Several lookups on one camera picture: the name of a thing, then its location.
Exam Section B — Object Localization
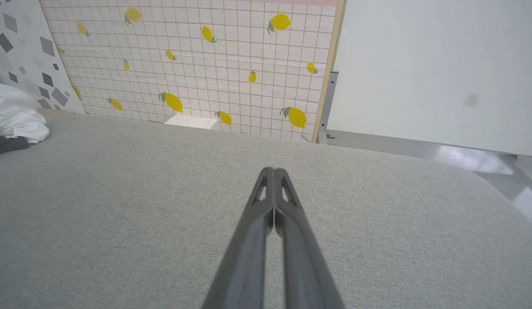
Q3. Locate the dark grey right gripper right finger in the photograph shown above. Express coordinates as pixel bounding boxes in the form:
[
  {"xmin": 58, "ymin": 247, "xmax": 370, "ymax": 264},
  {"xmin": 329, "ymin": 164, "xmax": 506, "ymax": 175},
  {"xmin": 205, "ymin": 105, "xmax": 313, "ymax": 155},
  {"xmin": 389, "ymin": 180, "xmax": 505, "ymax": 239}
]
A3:
[{"xmin": 274, "ymin": 167, "xmax": 346, "ymax": 309}]

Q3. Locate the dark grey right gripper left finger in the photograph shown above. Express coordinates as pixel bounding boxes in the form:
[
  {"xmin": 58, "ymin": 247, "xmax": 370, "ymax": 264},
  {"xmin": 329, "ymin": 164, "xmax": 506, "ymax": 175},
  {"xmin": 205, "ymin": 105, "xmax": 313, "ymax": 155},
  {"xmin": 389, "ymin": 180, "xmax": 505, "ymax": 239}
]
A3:
[{"xmin": 202, "ymin": 167, "xmax": 275, "ymax": 309}]

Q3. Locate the white shirt with black sleeves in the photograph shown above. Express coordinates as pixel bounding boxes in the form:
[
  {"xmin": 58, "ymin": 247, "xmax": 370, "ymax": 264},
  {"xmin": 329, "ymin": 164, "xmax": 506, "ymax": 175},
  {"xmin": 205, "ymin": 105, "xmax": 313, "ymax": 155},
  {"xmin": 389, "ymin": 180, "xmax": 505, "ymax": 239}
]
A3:
[{"xmin": 0, "ymin": 84, "xmax": 50, "ymax": 157}]

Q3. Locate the white rectangular pillar block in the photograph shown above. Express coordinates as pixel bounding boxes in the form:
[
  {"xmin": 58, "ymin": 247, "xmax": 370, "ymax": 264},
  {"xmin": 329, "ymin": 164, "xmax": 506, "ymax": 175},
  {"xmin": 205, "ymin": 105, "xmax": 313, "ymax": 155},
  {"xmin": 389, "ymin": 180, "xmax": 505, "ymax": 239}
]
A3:
[{"xmin": 164, "ymin": 114, "xmax": 219, "ymax": 130}]

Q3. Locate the lemon print grid backdrop panel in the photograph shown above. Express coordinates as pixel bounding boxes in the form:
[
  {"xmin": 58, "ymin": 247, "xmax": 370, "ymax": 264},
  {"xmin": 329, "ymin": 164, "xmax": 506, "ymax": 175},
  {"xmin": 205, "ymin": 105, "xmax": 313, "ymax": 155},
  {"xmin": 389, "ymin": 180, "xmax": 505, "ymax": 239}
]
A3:
[{"xmin": 39, "ymin": 0, "xmax": 346, "ymax": 144}]

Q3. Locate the grey terrazzo print backdrop panel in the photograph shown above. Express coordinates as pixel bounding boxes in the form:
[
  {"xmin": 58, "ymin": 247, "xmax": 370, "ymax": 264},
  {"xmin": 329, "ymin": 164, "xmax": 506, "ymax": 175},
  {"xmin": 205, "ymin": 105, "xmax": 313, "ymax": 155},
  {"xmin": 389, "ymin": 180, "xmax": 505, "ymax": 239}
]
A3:
[{"xmin": 0, "ymin": 0, "xmax": 86, "ymax": 114}]

